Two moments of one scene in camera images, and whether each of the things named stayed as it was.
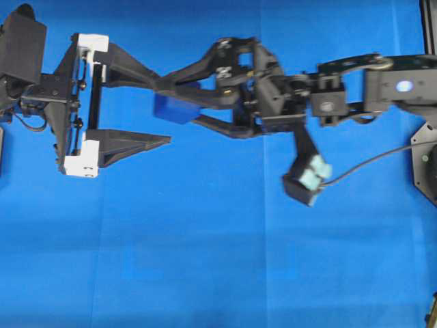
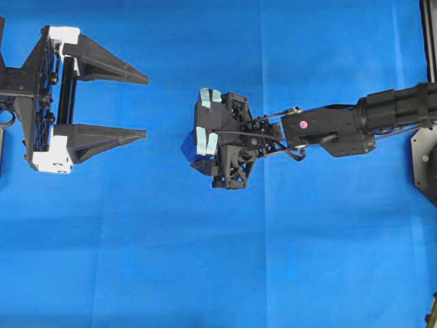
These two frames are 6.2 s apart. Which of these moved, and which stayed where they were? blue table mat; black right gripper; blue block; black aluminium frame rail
Moved: blue block; black right gripper
Stayed: blue table mat; black aluminium frame rail
